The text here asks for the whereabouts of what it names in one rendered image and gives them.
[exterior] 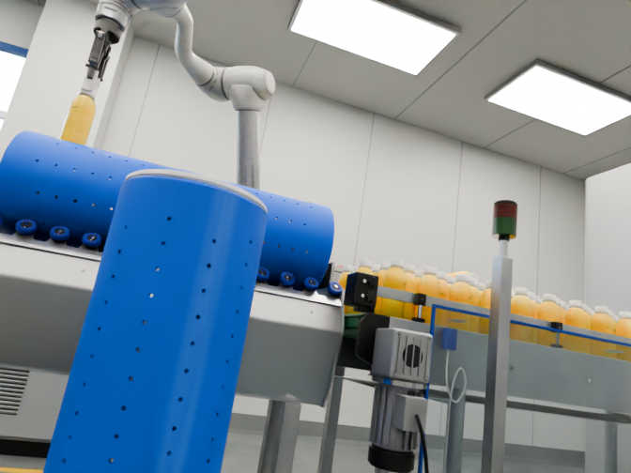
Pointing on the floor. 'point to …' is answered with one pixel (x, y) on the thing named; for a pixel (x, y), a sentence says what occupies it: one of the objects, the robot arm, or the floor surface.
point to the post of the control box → (330, 422)
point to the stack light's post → (497, 367)
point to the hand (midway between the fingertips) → (90, 83)
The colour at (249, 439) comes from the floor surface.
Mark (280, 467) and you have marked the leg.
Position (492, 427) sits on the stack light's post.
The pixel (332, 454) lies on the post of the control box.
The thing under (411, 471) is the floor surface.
